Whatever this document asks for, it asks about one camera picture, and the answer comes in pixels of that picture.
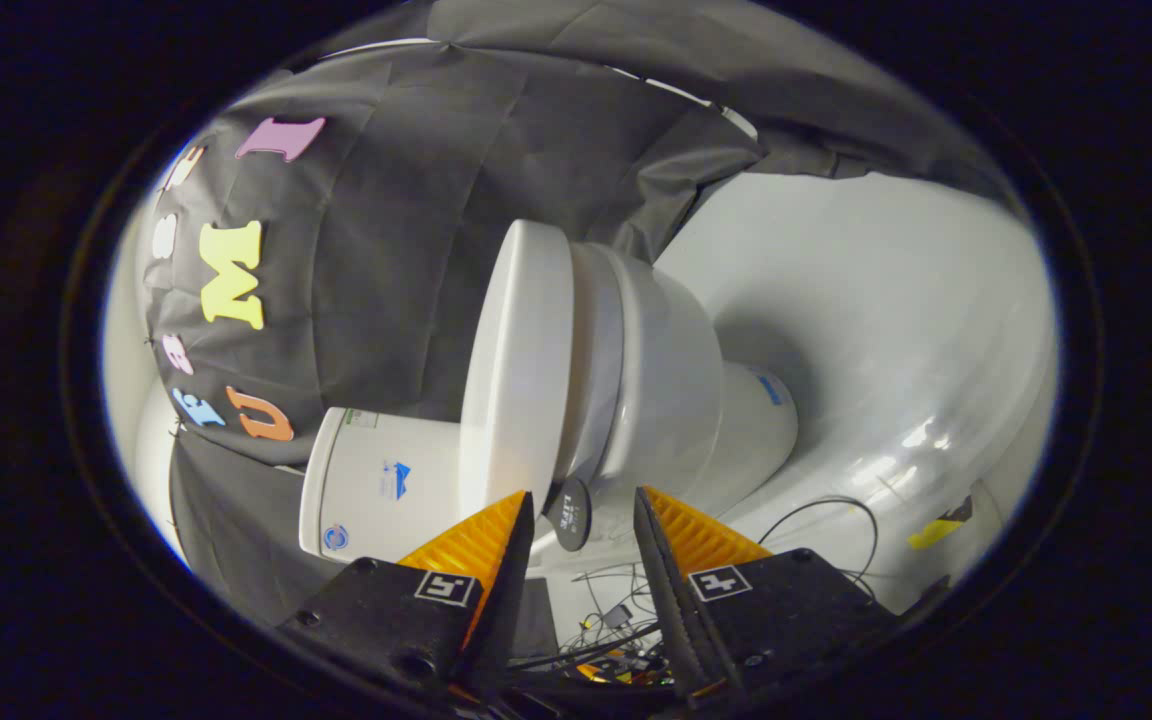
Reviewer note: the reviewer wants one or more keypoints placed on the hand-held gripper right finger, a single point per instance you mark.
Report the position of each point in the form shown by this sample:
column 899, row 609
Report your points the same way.
column 671, row 600

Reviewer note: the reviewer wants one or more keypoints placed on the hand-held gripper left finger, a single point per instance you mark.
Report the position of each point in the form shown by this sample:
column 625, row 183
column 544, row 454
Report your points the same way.
column 508, row 600

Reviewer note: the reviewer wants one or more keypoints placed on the white toilet lid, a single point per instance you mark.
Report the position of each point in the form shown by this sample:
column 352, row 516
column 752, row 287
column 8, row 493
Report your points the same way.
column 516, row 370

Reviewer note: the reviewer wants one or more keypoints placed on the white toilet tank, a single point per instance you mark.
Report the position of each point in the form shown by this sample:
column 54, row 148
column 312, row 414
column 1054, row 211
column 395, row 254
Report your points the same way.
column 376, row 490

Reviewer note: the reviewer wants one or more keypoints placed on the white toilet bowl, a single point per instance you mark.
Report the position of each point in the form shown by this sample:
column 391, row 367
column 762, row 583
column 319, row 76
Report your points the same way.
column 676, row 380

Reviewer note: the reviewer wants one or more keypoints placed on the yellow floor tape strip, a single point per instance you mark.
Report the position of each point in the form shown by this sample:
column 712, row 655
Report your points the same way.
column 936, row 533

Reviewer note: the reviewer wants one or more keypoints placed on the black backdrop cloth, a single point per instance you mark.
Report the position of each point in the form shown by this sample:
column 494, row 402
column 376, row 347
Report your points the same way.
column 386, row 200

